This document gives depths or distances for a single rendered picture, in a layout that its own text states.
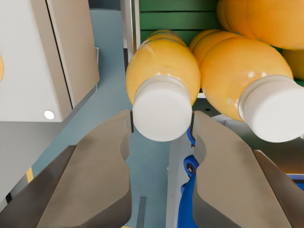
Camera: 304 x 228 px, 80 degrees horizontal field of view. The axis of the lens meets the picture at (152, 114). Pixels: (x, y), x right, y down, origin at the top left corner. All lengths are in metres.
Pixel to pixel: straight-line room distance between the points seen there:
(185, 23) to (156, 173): 1.57
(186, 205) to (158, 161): 1.42
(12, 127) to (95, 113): 0.89
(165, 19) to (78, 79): 0.18
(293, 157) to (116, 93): 1.19
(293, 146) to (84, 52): 0.30
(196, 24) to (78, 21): 0.19
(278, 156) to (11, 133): 0.63
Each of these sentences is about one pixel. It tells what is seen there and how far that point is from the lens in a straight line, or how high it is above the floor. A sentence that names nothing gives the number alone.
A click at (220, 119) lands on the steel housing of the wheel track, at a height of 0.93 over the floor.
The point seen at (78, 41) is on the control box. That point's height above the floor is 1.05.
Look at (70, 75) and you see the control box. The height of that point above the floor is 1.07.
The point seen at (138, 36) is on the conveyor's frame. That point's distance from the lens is 0.32.
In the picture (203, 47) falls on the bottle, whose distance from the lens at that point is 0.23.
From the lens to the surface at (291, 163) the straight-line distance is 0.30.
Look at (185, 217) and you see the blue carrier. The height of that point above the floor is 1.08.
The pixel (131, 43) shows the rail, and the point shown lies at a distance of 0.24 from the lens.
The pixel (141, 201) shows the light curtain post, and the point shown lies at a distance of 2.02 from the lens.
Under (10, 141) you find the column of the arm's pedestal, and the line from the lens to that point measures 0.67.
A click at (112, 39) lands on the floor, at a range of 1.26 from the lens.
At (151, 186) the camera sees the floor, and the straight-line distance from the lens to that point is 1.92.
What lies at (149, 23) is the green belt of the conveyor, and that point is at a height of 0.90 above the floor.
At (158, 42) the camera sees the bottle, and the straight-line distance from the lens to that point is 0.17.
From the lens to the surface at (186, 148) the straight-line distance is 0.38.
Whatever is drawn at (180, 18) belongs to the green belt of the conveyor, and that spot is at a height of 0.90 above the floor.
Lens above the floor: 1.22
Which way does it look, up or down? 61 degrees down
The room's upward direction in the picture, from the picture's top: 174 degrees counter-clockwise
